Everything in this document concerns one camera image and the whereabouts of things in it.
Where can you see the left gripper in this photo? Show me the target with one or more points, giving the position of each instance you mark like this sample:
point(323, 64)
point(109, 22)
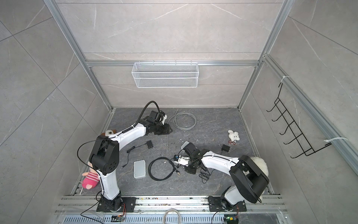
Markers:
point(168, 129)

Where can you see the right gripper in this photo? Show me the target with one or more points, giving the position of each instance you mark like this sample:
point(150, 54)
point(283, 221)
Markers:
point(192, 171)

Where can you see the white wire mesh basket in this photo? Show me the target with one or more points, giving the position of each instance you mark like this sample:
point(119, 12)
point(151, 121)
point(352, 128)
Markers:
point(165, 75)

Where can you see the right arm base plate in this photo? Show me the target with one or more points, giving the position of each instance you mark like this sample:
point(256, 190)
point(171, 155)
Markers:
point(218, 204)

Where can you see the black wire hook rack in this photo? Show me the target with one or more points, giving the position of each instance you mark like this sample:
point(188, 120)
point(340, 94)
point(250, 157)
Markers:
point(293, 127)

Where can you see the pink cartoon boy doll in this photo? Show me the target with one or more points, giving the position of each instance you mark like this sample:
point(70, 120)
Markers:
point(91, 178)

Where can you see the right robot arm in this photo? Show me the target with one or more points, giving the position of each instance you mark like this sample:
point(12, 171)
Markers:
point(249, 174)

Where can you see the black power adapter right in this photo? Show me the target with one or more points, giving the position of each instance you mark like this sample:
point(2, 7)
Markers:
point(225, 148)

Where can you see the small white plush toy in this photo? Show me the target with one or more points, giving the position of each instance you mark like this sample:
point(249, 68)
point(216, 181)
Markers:
point(233, 137)

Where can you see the large white plush sheep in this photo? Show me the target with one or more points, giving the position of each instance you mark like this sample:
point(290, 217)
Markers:
point(261, 164)

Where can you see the brown white plush toy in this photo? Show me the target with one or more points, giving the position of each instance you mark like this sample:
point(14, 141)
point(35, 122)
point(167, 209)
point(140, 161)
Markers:
point(110, 132)

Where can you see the white switch near front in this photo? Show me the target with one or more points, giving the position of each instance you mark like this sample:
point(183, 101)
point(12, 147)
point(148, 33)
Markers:
point(139, 169)

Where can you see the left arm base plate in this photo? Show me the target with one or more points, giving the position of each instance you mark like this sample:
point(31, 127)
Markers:
point(125, 204)

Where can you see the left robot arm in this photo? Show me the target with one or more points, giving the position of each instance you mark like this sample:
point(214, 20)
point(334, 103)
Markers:
point(105, 153)

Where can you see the black power adapter left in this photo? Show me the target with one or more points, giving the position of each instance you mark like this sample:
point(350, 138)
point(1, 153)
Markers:
point(149, 145)

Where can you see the black power adapter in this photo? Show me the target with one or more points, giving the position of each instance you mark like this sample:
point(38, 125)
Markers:
point(149, 145)
point(225, 148)

